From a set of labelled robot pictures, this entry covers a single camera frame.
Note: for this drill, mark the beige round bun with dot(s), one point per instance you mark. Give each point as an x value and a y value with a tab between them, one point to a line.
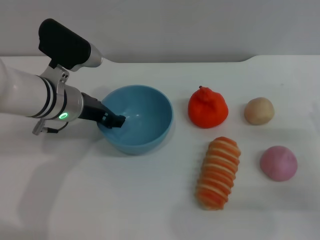
259	111

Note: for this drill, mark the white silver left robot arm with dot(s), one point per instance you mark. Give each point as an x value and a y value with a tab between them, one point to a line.
22	95

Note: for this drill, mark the pink round bun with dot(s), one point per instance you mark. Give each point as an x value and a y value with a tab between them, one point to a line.
278	163

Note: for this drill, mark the orange white striped bread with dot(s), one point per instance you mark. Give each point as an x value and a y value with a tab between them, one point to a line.
217	172

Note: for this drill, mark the blue bowl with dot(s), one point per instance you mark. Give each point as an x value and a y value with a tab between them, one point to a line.
145	125

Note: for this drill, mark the orange toy fruit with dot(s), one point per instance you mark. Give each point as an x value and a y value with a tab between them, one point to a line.
207	110

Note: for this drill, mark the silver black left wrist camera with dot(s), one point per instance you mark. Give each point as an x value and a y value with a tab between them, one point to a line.
62	45

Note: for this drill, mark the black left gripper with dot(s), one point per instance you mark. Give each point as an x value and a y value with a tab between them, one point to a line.
91	110

